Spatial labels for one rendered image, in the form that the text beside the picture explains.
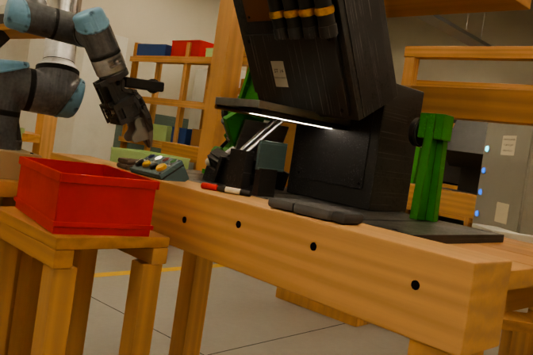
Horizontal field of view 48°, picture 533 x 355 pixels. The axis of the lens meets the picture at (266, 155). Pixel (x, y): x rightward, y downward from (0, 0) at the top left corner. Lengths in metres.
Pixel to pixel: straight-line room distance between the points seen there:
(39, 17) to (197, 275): 1.29
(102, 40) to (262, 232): 0.57
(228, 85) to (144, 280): 1.21
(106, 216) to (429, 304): 0.65
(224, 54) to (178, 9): 8.35
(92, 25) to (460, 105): 1.02
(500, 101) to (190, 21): 9.39
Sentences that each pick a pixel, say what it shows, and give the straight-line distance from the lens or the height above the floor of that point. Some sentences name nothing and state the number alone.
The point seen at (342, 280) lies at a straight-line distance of 1.12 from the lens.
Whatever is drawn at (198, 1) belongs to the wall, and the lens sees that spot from 11.02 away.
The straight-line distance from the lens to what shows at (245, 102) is 1.41.
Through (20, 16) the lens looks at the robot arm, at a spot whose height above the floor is 1.24.
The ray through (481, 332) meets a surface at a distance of 1.06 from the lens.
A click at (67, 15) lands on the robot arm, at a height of 1.26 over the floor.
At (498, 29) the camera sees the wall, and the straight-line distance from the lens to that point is 12.40.
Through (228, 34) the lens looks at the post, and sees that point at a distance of 2.38.
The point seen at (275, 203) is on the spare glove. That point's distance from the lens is 1.25.
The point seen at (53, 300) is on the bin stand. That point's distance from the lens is 1.24.
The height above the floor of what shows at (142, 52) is 2.06.
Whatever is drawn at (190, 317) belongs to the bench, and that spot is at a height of 0.31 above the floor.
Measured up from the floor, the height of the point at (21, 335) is 0.45.
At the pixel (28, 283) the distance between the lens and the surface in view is 1.68.
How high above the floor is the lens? 1.03
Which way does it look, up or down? 1 degrees down
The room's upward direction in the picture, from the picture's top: 8 degrees clockwise
